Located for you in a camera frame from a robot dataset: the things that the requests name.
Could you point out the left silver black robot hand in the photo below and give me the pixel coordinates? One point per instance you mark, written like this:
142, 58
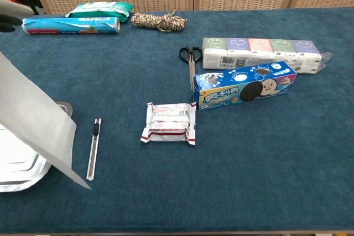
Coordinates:
11, 6

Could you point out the white cloth sheet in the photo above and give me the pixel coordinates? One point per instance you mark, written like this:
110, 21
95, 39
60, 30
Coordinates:
36, 120

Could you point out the stainless steel tray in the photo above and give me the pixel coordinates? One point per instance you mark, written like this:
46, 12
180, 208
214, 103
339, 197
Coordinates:
19, 167

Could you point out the green wet wipes pack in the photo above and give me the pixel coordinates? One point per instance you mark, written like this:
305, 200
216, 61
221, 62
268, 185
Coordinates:
102, 9

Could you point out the silver utility knife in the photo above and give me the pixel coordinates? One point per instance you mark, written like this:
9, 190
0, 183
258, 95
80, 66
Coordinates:
93, 150

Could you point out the white red biscuit pack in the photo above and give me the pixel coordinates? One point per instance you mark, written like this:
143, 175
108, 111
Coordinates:
168, 125

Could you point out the blue Oreo cookie box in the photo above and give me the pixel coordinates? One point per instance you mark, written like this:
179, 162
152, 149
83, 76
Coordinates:
235, 86

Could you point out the pocket tissue multipack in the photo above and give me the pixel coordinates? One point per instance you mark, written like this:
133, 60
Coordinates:
260, 53

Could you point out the teal table cloth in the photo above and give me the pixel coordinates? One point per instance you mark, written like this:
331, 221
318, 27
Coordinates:
249, 164

